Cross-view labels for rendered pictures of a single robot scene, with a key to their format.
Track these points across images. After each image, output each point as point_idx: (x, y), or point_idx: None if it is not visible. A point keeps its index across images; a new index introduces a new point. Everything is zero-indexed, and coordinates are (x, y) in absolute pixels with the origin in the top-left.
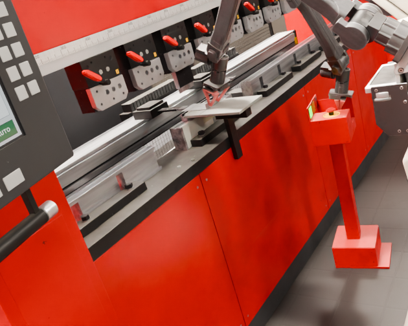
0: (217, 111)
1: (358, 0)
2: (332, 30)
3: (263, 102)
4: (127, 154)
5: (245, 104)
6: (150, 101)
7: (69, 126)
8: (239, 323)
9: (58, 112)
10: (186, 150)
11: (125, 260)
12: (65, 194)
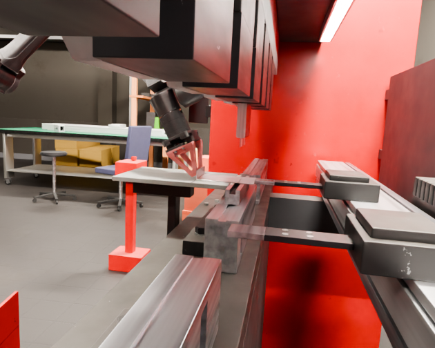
0: (178, 170)
1: None
2: (25, 73)
3: (133, 297)
4: (329, 212)
5: (136, 170)
6: (362, 176)
7: (433, 164)
8: None
9: (433, 137)
10: None
11: None
12: (319, 190)
